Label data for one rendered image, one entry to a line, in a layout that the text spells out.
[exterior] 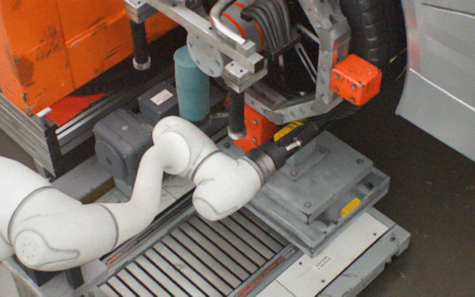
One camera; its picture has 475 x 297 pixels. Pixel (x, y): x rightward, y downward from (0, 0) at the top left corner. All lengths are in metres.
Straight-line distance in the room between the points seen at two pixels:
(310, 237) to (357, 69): 0.75
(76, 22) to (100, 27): 0.08
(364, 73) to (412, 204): 0.99
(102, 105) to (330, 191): 0.79
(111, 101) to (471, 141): 1.28
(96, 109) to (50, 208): 1.24
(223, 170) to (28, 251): 0.62
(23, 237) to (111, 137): 1.00
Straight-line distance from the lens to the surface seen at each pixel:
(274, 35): 1.86
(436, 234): 2.80
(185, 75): 2.21
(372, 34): 1.96
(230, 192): 1.97
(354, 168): 2.63
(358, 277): 2.57
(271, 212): 2.58
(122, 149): 2.46
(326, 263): 2.59
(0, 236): 1.63
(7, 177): 1.63
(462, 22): 1.80
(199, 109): 2.30
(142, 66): 2.16
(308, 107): 2.10
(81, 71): 2.45
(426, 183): 2.93
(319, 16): 1.91
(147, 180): 1.82
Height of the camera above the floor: 2.20
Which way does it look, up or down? 47 degrees down
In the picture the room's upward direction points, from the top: 1 degrees counter-clockwise
